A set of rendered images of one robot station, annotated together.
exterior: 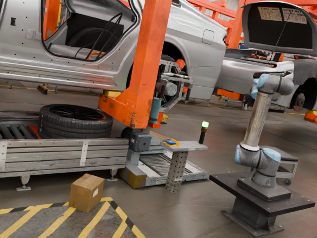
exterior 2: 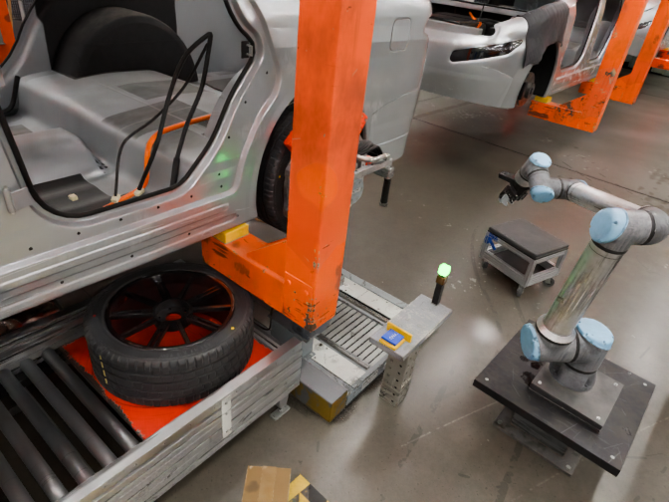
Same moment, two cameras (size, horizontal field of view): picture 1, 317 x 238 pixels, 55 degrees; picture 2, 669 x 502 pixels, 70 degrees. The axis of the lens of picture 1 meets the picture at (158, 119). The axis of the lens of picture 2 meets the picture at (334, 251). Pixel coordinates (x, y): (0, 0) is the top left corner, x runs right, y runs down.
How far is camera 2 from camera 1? 1.39 m
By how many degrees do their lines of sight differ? 25
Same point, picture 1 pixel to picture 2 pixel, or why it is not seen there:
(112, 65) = (220, 178)
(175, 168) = (402, 370)
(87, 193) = not seen: outside the picture
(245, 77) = (434, 60)
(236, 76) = not seen: hidden behind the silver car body
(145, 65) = (326, 209)
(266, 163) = (589, 357)
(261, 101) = (602, 267)
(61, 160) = (185, 456)
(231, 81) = not seen: hidden behind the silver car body
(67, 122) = (168, 367)
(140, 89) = (320, 260)
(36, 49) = (29, 229)
